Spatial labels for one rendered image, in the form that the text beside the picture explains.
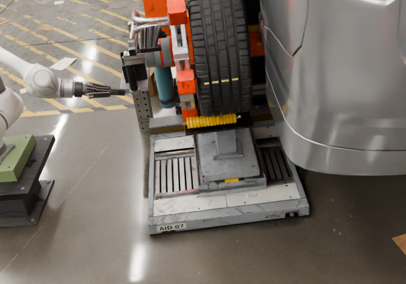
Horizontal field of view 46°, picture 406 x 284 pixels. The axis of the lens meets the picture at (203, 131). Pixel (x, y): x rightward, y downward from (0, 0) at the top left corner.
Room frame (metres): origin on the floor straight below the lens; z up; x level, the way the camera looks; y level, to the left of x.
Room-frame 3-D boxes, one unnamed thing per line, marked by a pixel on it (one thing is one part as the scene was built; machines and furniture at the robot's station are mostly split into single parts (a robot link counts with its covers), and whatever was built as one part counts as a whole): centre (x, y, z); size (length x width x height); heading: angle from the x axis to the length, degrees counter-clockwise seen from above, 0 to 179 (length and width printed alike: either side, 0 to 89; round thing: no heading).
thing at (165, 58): (2.08, 0.12, 0.85); 0.21 x 0.14 x 0.14; 90
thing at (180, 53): (2.08, 0.05, 0.85); 0.54 x 0.07 x 0.54; 0
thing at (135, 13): (2.18, 0.18, 1.03); 0.19 x 0.18 x 0.11; 90
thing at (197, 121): (1.96, -0.05, 0.51); 0.29 x 0.06 x 0.06; 90
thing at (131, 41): (1.98, 0.17, 1.03); 0.19 x 0.18 x 0.11; 90
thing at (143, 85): (2.70, 0.38, 0.44); 0.43 x 0.17 x 0.03; 0
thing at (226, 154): (2.08, -0.12, 0.32); 0.40 x 0.30 x 0.28; 0
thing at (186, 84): (1.76, 0.05, 0.85); 0.09 x 0.08 x 0.07; 0
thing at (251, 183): (2.12, -0.12, 0.13); 0.50 x 0.36 x 0.10; 0
